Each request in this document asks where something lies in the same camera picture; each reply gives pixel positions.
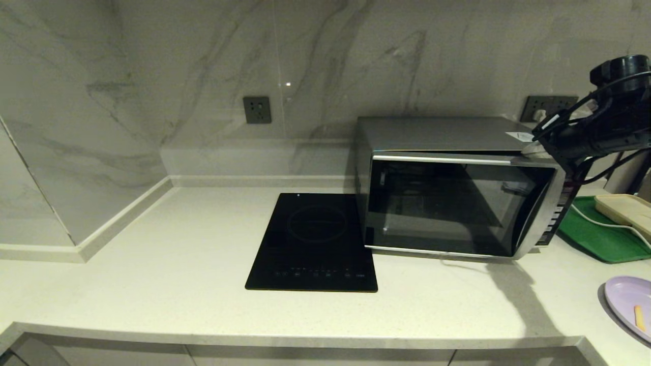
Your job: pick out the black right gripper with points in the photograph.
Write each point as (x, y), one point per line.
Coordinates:
(564, 140)

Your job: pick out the silver microwave door dark window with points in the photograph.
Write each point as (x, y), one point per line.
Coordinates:
(447, 208)

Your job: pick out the purple plastic plate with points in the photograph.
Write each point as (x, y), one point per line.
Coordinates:
(621, 300)

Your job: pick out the silver Panasonic microwave oven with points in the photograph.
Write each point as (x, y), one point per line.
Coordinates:
(432, 133)

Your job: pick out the white power plug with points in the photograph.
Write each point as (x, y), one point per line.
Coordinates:
(540, 116)

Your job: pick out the green plastic tray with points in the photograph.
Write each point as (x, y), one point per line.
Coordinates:
(590, 239)

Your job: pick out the beige power strip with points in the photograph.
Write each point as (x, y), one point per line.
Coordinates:
(625, 211)

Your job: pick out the yellow french fry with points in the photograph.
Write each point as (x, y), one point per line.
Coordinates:
(639, 317)

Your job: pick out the grey cabinet front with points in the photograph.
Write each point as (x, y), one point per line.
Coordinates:
(101, 353)
(519, 358)
(315, 357)

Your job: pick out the black induction cooktop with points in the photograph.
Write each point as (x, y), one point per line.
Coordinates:
(310, 244)

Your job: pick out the grey double wall socket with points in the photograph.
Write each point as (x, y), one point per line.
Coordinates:
(544, 101)

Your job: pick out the grey single wall socket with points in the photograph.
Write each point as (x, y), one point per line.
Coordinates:
(257, 110)

